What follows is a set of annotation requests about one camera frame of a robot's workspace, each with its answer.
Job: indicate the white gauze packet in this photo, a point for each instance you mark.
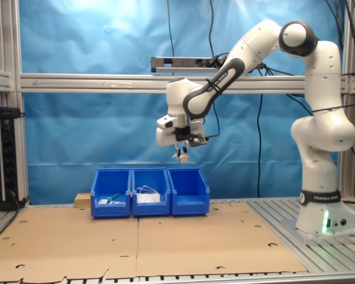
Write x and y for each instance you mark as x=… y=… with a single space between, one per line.
x=183 y=159

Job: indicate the pale surgical face mask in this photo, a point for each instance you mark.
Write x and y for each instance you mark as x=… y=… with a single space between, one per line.
x=149 y=198

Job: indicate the blue plastic bin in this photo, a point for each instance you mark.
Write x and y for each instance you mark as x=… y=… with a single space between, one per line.
x=151 y=210
x=111 y=211
x=189 y=207

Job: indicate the grey power strip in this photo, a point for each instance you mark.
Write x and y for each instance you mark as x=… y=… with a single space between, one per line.
x=180 y=62

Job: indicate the loose green syringe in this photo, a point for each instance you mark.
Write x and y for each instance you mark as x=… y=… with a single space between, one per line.
x=114 y=196

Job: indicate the aluminium cross beam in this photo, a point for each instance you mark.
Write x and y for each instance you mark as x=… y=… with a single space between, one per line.
x=106 y=84

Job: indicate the long white printed packet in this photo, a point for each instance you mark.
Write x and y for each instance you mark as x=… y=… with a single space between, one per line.
x=102 y=202

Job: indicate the brown cardboard sheet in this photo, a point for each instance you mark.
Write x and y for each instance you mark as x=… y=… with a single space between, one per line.
x=210 y=245
x=62 y=245

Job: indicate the chipboard wood block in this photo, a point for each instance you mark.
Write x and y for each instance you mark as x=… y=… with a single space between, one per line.
x=83 y=200

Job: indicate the black equipment rack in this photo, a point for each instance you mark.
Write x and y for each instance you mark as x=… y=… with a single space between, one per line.
x=3 y=154

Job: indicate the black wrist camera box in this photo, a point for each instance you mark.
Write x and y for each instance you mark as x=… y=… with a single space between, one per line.
x=183 y=133

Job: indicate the aluminium frame post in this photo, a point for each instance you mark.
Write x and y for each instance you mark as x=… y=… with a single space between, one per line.
x=347 y=165
x=9 y=44

